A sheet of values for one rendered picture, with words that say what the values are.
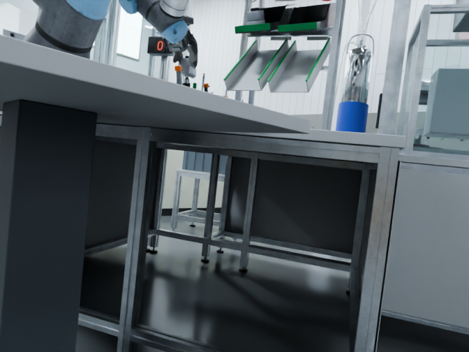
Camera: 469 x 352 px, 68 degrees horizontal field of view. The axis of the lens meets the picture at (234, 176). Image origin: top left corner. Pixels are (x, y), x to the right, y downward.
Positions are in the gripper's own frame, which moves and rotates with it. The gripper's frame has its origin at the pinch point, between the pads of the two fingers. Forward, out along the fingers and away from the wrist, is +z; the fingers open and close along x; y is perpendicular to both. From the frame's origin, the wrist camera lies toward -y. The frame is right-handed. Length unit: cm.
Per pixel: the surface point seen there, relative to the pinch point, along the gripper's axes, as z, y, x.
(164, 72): 9.9, -8.1, -18.2
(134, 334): 44, 87, 3
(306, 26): -13.3, -0.3, 44.7
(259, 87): -0.6, 15.2, 31.7
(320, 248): 170, -28, 48
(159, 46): 0.2, -12.4, -19.1
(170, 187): 242, -116, -143
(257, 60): 1.3, -4.2, 26.0
